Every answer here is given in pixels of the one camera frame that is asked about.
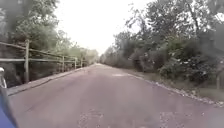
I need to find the grey asphalt road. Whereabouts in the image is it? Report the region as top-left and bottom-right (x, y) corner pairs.
(6, 63), (224, 128)

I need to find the row of trees by gravel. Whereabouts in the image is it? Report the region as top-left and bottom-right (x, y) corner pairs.
(99, 0), (224, 90)

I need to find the pale kerb strip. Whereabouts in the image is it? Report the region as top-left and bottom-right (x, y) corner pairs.
(6, 65), (93, 97)

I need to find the gravel strip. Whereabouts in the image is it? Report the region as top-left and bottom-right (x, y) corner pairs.
(121, 67), (224, 108)

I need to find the row of trees behind fence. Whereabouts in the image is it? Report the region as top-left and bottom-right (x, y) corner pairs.
(0, 0), (100, 88)

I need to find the pale wooden rail fence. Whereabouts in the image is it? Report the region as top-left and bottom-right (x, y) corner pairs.
(0, 39), (92, 85)

